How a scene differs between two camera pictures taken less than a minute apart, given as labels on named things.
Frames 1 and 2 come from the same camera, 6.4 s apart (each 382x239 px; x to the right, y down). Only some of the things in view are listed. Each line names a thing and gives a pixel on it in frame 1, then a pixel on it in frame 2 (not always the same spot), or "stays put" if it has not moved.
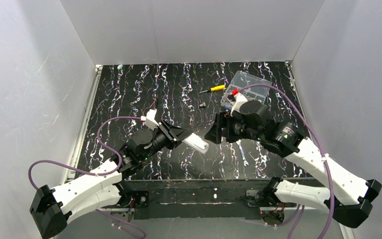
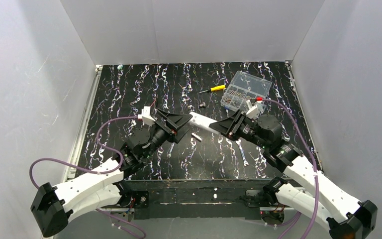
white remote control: (197, 142) to (202, 122)
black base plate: (216, 198) stays put
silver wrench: (245, 162) stays put
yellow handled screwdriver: (215, 88) stays put
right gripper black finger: (214, 133) to (228, 126)
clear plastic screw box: (253, 88) stays put
